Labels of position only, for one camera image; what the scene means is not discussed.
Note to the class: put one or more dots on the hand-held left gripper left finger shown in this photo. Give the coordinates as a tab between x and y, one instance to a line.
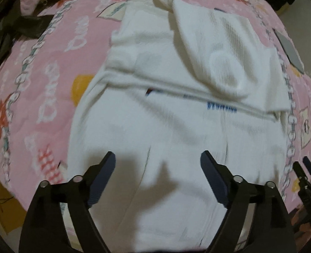
102	179

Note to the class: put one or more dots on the wooden nightstand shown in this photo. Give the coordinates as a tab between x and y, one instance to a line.
0	208

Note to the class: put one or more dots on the dark leather jacket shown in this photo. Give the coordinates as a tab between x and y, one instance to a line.
10	21

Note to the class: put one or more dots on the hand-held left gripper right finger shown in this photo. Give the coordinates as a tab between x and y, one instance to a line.
214	179

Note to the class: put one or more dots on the white zip hoodie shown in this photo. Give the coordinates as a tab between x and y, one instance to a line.
176	126

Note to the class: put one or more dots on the pink printed bedspread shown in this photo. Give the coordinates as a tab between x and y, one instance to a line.
39	97

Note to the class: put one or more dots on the grey laptop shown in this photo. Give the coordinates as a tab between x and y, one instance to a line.
289	50

